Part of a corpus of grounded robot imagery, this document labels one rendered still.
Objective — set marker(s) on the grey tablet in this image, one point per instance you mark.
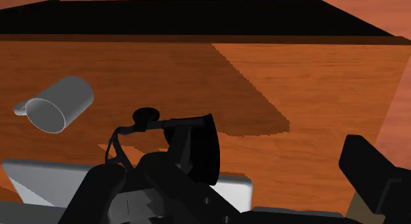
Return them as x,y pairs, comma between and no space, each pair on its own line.
48,181

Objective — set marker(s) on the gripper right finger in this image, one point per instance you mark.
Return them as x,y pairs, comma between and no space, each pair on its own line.
366,165

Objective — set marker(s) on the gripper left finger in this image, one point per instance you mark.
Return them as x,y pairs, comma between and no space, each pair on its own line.
192,197

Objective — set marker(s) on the grey mug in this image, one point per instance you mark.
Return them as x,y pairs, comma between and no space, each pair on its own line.
59,103

